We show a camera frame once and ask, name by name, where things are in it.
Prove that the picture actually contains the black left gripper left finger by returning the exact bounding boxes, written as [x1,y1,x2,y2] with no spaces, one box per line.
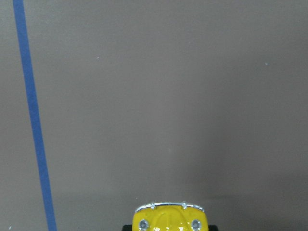
[122,224,132,231]

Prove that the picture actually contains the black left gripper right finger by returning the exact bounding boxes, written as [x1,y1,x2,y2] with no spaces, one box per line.
[208,225,219,231]

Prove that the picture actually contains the yellow beetle toy car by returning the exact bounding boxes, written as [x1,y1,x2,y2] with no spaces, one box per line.
[132,202,210,231]

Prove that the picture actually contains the brown paper table mat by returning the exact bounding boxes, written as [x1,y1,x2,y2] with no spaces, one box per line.
[0,0,308,231]

